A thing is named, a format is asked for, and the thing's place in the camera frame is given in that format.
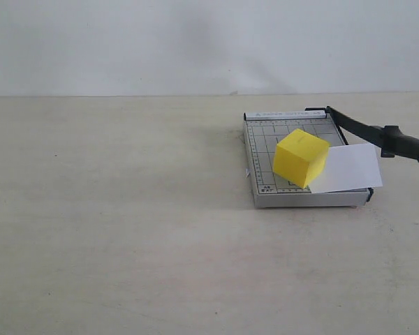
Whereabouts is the grey paper cutter base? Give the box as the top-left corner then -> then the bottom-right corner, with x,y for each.
244,107 -> 374,208

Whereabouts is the yellow cube block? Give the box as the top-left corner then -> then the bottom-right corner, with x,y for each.
272,128 -> 330,188

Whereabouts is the black cutter blade arm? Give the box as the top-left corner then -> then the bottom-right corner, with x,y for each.
325,106 -> 419,163

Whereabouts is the white paper sheet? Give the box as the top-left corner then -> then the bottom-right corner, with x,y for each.
309,143 -> 383,193

